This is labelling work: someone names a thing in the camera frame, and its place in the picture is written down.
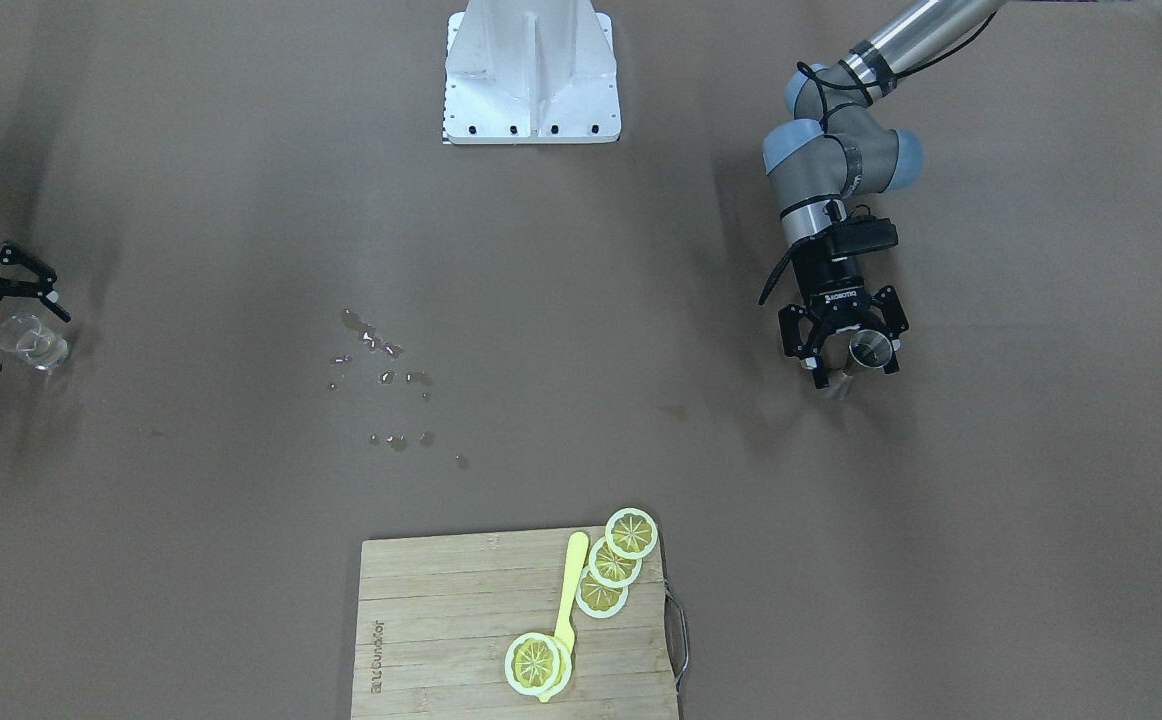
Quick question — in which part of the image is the steel double jigger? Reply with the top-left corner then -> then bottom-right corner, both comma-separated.
822,329 -> 896,399

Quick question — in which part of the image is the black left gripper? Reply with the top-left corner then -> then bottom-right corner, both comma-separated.
779,238 -> 909,389

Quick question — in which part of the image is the small clear glass cup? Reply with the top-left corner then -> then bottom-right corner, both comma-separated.
0,314 -> 72,372

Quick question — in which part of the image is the wooden cutting board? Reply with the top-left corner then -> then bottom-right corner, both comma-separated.
349,528 -> 683,719

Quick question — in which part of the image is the lemon slice on spoon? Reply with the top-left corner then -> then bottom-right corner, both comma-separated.
503,632 -> 573,703

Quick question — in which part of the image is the lemon slice upper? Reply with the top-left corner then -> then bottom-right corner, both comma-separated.
575,571 -> 630,619

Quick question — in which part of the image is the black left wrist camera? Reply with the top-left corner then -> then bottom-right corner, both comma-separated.
825,211 -> 898,261

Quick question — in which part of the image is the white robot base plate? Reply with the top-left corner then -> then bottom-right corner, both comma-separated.
442,1 -> 623,146

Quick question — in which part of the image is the lemon slice middle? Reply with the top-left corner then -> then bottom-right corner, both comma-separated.
587,539 -> 641,589

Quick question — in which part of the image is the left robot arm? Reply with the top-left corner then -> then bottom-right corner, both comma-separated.
759,1 -> 1000,391

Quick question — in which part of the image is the yellow plastic spoon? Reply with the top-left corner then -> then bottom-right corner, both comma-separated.
537,530 -> 590,703

